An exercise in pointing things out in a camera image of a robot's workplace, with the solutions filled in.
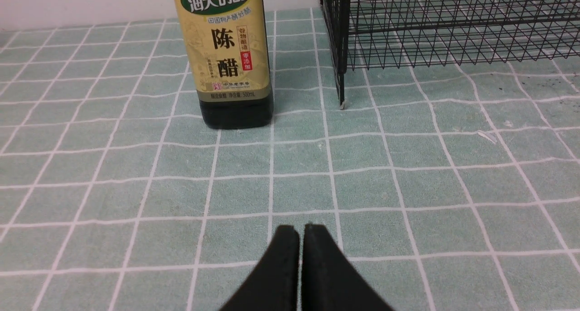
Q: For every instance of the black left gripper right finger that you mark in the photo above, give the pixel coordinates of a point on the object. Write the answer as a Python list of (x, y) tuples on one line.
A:
[(329, 281)]

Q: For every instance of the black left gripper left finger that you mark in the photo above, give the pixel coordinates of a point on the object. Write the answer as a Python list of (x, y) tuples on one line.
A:
[(273, 283)]

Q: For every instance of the black wire mesh rack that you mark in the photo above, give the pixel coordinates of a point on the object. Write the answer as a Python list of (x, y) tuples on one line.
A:
[(415, 33)]

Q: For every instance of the dark vinegar bottle yellow label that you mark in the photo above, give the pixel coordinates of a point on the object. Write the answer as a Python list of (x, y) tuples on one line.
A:
[(226, 44)]

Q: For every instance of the green checkered tablecloth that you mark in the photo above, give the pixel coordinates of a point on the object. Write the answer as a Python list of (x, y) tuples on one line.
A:
[(449, 188)]

